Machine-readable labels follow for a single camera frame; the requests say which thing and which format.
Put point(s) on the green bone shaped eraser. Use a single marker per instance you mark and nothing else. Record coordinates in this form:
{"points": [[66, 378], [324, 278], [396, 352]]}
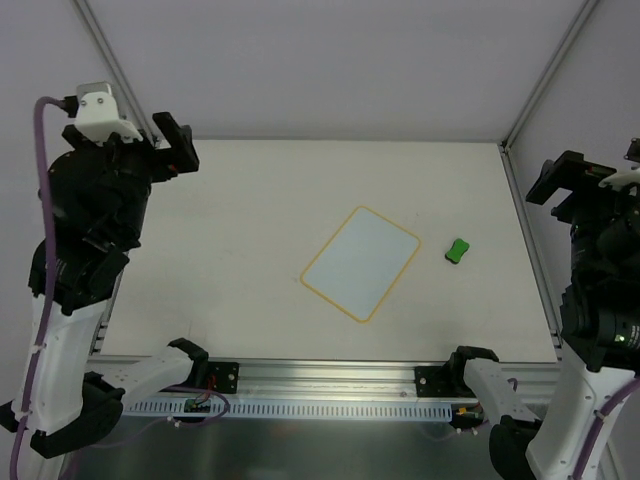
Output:
{"points": [[457, 251]]}

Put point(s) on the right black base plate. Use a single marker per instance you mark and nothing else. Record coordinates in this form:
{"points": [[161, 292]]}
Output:
{"points": [[438, 382]]}

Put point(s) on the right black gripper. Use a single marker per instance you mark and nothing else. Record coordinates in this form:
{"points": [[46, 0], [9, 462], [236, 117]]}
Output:
{"points": [[558, 176]]}

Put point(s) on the yellow framed whiteboard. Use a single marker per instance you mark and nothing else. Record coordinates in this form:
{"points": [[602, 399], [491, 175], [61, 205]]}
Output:
{"points": [[360, 264]]}

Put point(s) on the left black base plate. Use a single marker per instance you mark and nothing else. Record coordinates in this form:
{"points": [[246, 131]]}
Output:
{"points": [[223, 376]]}

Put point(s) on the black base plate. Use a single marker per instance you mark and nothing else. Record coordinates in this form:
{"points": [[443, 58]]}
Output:
{"points": [[223, 376], [438, 382]]}

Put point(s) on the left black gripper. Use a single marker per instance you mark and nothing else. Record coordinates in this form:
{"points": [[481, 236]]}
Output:
{"points": [[176, 148]]}

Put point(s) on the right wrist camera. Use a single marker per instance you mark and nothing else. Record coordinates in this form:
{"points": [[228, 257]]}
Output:
{"points": [[619, 180]]}

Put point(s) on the aluminium mounting rail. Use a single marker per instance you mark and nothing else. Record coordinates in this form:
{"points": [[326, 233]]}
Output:
{"points": [[346, 380]]}

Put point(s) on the white slotted cable duct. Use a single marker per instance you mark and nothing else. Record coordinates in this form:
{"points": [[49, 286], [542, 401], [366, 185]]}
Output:
{"points": [[183, 407]]}

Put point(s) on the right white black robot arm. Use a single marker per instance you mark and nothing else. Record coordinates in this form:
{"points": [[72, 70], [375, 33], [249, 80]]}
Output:
{"points": [[599, 368]]}

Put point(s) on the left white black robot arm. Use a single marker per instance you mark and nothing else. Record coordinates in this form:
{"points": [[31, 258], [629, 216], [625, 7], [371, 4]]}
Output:
{"points": [[98, 194]]}

